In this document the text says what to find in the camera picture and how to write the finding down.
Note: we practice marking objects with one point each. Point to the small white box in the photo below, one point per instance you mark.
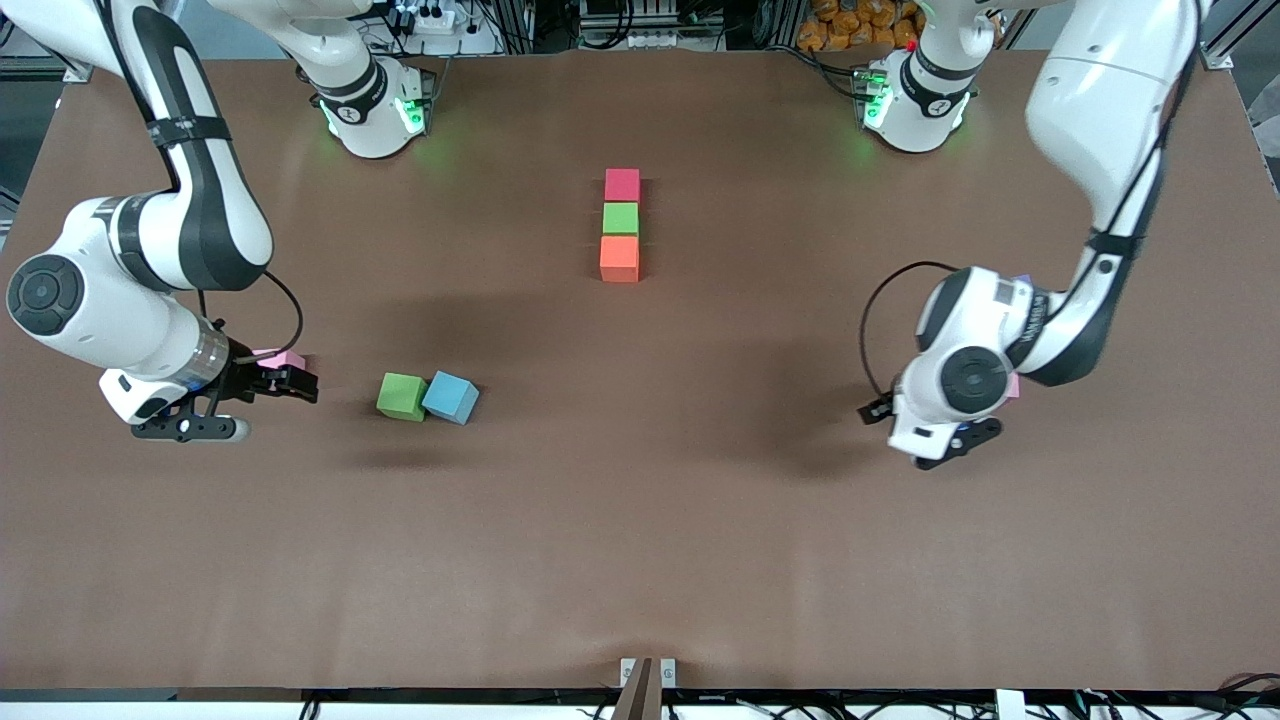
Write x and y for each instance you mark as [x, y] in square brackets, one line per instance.
[1010, 705]

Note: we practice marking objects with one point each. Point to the metal equipment rack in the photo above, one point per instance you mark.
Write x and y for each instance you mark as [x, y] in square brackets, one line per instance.
[600, 20]

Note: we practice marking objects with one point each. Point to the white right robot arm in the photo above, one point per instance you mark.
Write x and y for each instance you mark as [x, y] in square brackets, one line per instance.
[200, 200]

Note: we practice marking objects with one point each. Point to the white power strip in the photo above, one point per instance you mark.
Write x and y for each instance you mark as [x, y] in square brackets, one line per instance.
[440, 18]

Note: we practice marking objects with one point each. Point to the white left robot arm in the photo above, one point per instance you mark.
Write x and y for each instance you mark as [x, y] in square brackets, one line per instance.
[1100, 100]

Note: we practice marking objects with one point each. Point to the blue foam cube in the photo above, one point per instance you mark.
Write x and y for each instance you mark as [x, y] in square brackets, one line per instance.
[450, 397]

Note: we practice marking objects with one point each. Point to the green foam cube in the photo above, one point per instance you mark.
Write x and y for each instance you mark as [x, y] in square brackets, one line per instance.
[620, 218]
[400, 395]

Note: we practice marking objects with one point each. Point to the bag of orange fruit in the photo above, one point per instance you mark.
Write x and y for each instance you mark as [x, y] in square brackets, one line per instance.
[850, 25]

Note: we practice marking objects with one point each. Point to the small metal bracket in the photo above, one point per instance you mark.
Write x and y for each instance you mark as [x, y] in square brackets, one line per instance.
[668, 672]

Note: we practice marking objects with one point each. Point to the red foam cube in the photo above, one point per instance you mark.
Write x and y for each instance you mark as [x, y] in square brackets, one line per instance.
[622, 185]

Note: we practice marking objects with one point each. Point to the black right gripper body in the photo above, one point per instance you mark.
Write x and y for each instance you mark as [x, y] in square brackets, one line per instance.
[245, 377]

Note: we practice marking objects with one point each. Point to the orange foam cube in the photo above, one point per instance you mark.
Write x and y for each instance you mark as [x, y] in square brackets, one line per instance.
[619, 258]

